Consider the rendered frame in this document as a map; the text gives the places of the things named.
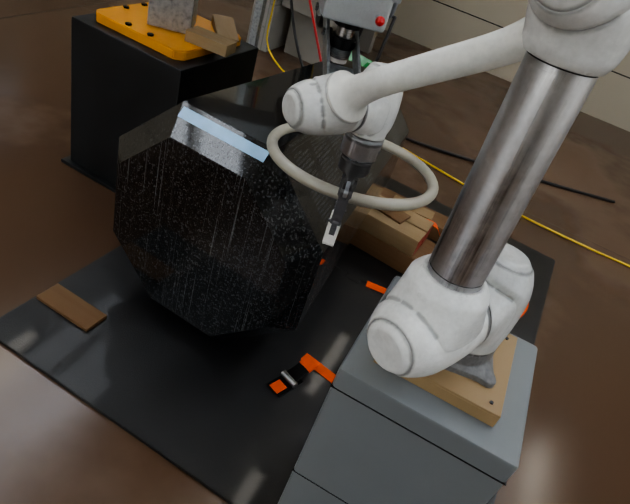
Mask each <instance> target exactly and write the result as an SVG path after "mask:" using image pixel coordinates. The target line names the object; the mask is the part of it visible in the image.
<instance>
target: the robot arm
mask: <svg viewBox="0 0 630 504"><path fill-rule="evenodd" d="M629 51H630V0H528V5H527V10H526V16H525V17H524V18H522V19H521V20H519V21H517V22H515V23H513V24H511V25H508V26H506V27H504V28H501V29H499V30H496V31H493V32H490V33H487V34H484V35H481V36H478V37H475V38H472V39H468V40H465V41H462V42H458V43H455V44H452V45H448V46H445V47H442V48H439V49H435V50H432V51H429V52H425V53H422V54H419V55H415V56H412V57H409V58H405V59H402V60H399V61H395V62H392V63H389V64H387V63H382V62H372V63H371V64H370V65H369V66H368V67H367V68H366V69H365V70H364V71H363V72H362V73H359V74H356V75H353V74H352V73H350V72H348V71H344V70H340V71H337V72H334V73H330V74H326V75H321V76H316V77H314V78H313V79H307V80H302V81H300V82H297V83H296V84H294V85H292V86H291V87H290V88H288V90H287V91H286V93H285V95H284V97H283V101H282V112H283V116H284V118H285V120H286V121H287V123H288V124H289V126H290V127H291V128H293V129H294V130H296V131H298V132H301V133H303V134H307V135H316V136H326V135H338V134H343V133H345V134H344V137H343V140H342V143H341V146H340V149H341V151H342V153H341V156H340V159H339V162H338V167H339V169H340V170H341V171H342V172H344V173H345V174H344V173H343V174H342V178H341V181H340V187H339V190H338V193H337V195H338V196H339V197H338V200H336V202H335V203H336V205H335V206H334V210H332V213H331V216H330V219H329V218H328V220H327V221H328V225H327V228H326V231H325V235H324V238H323V241H322V243H323V244H326V245H329V246H332V247H333V246H334V243H335V240H336V237H337V234H338V232H339V229H340V226H341V221H342V218H343V215H344V213H346V211H347V209H346V207H347V204H348V201H349V199H351V197H352V194H353V191H354V190H355V189H356V186H357V181H358V178H364V177H366V176H367V175H368V174H369V171H370V168H371V166H372V162H375V161H376V158H377V155H378V154H379V152H380V150H381V147H382V145H383V143H384V139H385V137H386V135H387V133H388V132H389V131H390V129H391V128H392V126H393V124H394V122H395V119H396V117H397V114H398V111H399V108H400V105H401V101H402V97H403V92H404V91H407V90H411V89H415V88H419V87H424V86H428V85H432V84H436V83H440V82H444V81H448V80H453V79H457V78H461V77H465V76H469V75H473V74H477V73H481V72H485V71H489V70H493V69H496V68H500V67H503V66H507V65H510V64H514V63H517V62H520V61H521V63H520V66H519V68H518V70H517V72H516V74H515V76H514V79H513V81H512V83H511V85H510V87H509V89H508V91H507V94H506V96H505V98H504V100H503V102H502V104H501V106H500V109H499V111H498V113H497V115H496V117H495V119H494V121H493V124H492V126H491V128H490V130H489V132H488V134H487V136H486V139H485V141H484V143H483V145H482V147H481V149H480V151H479V154H478V156H477V158H476V160H475V162H474V164H473V166H472V169H471V171H470V173H469V175H468V177H467V179H466V181H465V184H464V186H463V188H462V190H461V192H460V194H459V196H458V199H457V201H456V203H455V205H454V207H453V209H452V211H451V214H450V216H449V218H448V220H447V222H446V224H445V226H444V229H443V231H442V233H441V235H440V237H439V239H438V241H437V244H436V246H435V248H434V250H433V252H432V253H431V254H428V255H424V256H421V257H419V258H417V259H415V260H414V261H413V262H412V263H411V264H410V265H409V267H408V268H407V270H406V271H405V273H404V274H403V276H402V277H401V278H400V280H399V281H398V282H397V284H396V285H395V286H394V288H393V289H392V290H391V291H390V293H389V294H388V295H387V297H386V299H385V300H384V301H382V302H381V303H379V304H378V305H377V307H376V308H375V310H374V312H373V314H372V316H371V318H370V321H369V324H368V327H367V341H368V347H369V350H370V352H371V354H372V356H373V358H374V359H375V361H376V362H377V363H378V364H379V365H380V366H381V367H382V368H383V369H385V370H386V371H388V372H391V373H394V374H395V375H397V376H399V377H406V378H418V377H426V376H430V375H433V374H435V373H438V372H440V371H442V370H444V369H445V370H448V371H450V372H453V373H456V374H458V375H461V376H463V377H466V378H469V379H471V380H474V381H476V382H478V383H480V384H481V385H483V386H484V387H486V388H493V387H494V385H495V384H496V377H495V375H494V371H493V355H494V353H495V351H496V349H497V348H498V346H499V345H500V344H501V343H502V341H503V340H504V339H505V338H506V337H507V335H508V334H509V333H510V331H511V330H512V329H513V327H514V326H515V324H516V323H517V322H518V320H519V318H520V317H521V315H522V314H523V312H524V310H525V308H526V307H527V305H528V303H529V301H530V299H531V296H532V292H533V287H534V270H533V268H532V266H531V263H530V260H529V259H528V257H527V256H526V255H525V254H524V253H523V252H521V251H520V250H519V249H517V248H515V247H514V246H512V245H510V244H507V241H508V239H509V238H510V236H511V234H512V232H513V230H514V229H515V227H516V225H517V223H518V221H519V220H520V218H521V216H522V214H523V212H524V211H525V209H526V207H527V205H528V204H529V202H530V200H531V198H532V196H533V195H534V193H535V191H536V189H537V187H538V186H539V184H540V182H541V180H542V178H543V177H544V175H545V173H546V171H547V169H548V168H549V166H550V164H551V162H552V160H553V159H554V157H555V155H556V153H557V152H558V150H559V148H560V146H561V144H562V143H563V141H564V139H565V137H566V135H567V134H568V132H569V130H570V128H571V126H572V125H573V123H574V121H575V119H576V117H577V116H578V114H579V112H580V110H581V108H582V107H583V105H584V103H585V101H586V100H587V98H588V96H589V94H590V92H591V91H592V89H593V87H594V85H595V83H596V82H597V80H598V78H599V77H603V76H605V75H606V74H608V73H609V72H611V71H612V70H613V69H615V68H616V67H617V66H618V65H619V64H620V62H621V61H622V60H623V58H624V57H625V56H626V55H627V53H628V52H629ZM341 188H342V189H341Z"/></svg>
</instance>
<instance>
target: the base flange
mask: <svg viewBox="0 0 630 504"><path fill-rule="evenodd" d="M148 5H149V2H146V3H144V2H143V3H139V4H131V5H123V6H116V7H109V8H101V9H97V10H96V21H97V22H98V23H100V24H102V25H104V26H106V27H108V28H110V29H113V30H115V31H117V32H119V33H121V34H123V35H125V36H127V37H129V38H131V39H133V40H135V41H137V42H139V43H141V44H143V45H145V46H147V47H149V48H151V49H153V50H155V51H157V52H159V53H161V54H163V55H165V56H167V57H169V58H171V59H174V60H181V61H186V60H190V59H193V58H197V57H201V56H204V55H208V54H212V53H213V52H210V51H208V50H206V49H203V48H201V47H198V46H196V45H193V44H191V43H188V42H186V41H185V34H183V33H179V32H175V31H171V30H167V29H164V28H160V27H156V26H152V25H148V24H147V17H148ZM211 22H212V21H210V20H207V19H205V18H203V17H201V16H199V15H197V17H196V23H195V25H194V27H195V26H200V27H202V28H205V29H207V30H210V31H212V32H215V31H214V29H213V27H212V24H211Z"/></svg>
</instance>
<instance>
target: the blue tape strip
mask: <svg viewBox="0 0 630 504"><path fill-rule="evenodd" d="M178 117H180V118H182V119H184V120H186V121H187V122H189V123H191V124H193V125H195V126H197V127H198V128H200V129H202V130H204V131H206V132H208V133H210V134H211V135H213V136H215V137H217V138H219V139H221V140H222V141H224V142H226V143H228V144H230V145H232V146H234V147H235V148H237V149H239V150H241V151H243V152H245V153H246V154H248V155H250V156H252V157H254V158H256V159H258V160H259V161H261V162H264V160H265V159H266V157H267V156H268V154H269V152H268V151H267V150H265V149H263V148H261V147H260V146H258V145H256V144H254V143H252V142H250V141H248V140H246V139H245V138H243V137H241V136H239V135H237V134H235V133H233V132H231V131H230V130H228V129H226V128H224V127H222V126H220V125H218V124H216V123H215V122H213V121H211V120H209V119H207V118H205V117H203V116H201V115H200V114H198V113H196V112H194V111H192V110H190V109H188V108H186V107H185V106H184V107H183V108H182V110H181V111H180V113H179V114H178Z"/></svg>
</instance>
